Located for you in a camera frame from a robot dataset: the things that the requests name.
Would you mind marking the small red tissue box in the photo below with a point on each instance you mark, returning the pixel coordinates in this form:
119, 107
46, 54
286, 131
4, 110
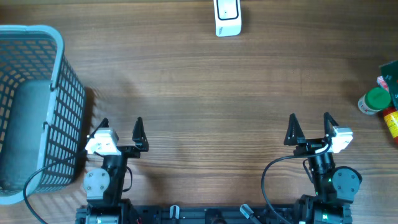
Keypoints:
382, 83

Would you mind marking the green 3M gloves packet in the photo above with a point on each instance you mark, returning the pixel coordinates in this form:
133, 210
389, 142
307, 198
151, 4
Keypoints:
389, 72

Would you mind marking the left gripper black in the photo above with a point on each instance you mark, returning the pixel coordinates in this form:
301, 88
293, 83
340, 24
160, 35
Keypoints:
138, 137

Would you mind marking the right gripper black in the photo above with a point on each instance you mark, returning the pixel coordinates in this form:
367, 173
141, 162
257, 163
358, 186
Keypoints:
308, 145

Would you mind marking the grey plastic mesh basket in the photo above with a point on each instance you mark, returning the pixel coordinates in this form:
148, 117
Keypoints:
42, 108

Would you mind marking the green lid glass jar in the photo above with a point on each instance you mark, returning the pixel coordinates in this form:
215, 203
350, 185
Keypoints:
375, 100

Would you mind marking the yellow red sauce bottle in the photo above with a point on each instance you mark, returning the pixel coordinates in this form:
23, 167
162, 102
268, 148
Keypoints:
390, 118

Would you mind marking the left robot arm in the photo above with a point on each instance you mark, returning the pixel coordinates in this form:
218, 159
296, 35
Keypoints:
104, 186

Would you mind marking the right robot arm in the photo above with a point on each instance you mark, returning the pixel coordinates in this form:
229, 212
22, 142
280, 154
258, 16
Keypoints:
335, 187

